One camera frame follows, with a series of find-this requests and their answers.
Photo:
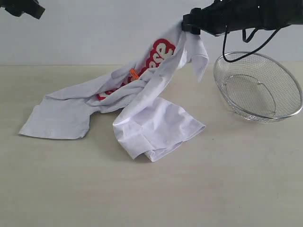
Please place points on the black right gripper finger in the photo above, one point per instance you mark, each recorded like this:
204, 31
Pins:
191, 29
193, 18

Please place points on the white t-shirt red print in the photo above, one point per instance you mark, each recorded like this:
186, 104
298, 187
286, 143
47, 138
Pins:
147, 124

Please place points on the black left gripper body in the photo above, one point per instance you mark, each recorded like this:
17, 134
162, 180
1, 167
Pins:
18, 7

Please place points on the metal wire mesh basket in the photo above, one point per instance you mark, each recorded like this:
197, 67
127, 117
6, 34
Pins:
257, 87

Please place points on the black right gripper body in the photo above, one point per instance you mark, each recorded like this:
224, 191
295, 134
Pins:
235, 15

